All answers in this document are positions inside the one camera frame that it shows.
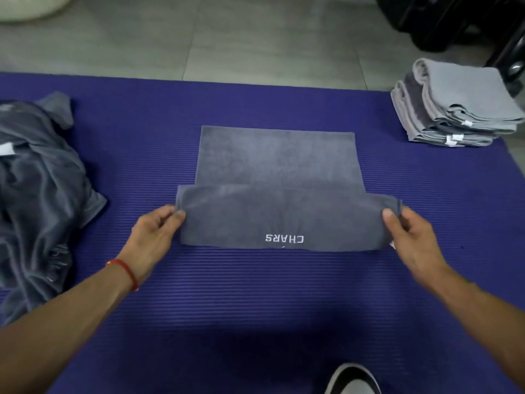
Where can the person's right hand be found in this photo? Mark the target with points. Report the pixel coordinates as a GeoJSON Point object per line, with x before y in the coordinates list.
{"type": "Point", "coordinates": [418, 250]}

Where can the person's right forearm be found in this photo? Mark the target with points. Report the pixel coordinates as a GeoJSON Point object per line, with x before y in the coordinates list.
{"type": "Point", "coordinates": [488, 320]}

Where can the purple ribbed mat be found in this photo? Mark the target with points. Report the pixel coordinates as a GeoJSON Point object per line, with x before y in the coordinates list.
{"type": "Point", "coordinates": [266, 307]}

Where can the person's left forearm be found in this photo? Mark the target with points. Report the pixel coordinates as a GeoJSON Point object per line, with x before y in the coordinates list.
{"type": "Point", "coordinates": [57, 324]}

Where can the white perforated laundry basket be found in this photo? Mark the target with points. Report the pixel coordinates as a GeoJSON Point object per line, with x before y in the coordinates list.
{"type": "Point", "coordinates": [28, 6]}

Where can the pile of dark grey towels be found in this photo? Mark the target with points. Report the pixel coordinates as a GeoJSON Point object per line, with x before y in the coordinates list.
{"type": "Point", "coordinates": [37, 192]}

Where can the person's left hand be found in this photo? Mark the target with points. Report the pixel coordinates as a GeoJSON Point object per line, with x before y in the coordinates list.
{"type": "Point", "coordinates": [154, 242]}

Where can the black weight stack machine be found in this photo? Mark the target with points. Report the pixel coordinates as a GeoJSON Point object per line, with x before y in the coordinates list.
{"type": "Point", "coordinates": [443, 20]}

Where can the black and white sneaker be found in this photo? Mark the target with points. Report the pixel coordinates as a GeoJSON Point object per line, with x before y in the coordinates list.
{"type": "Point", "coordinates": [352, 381]}

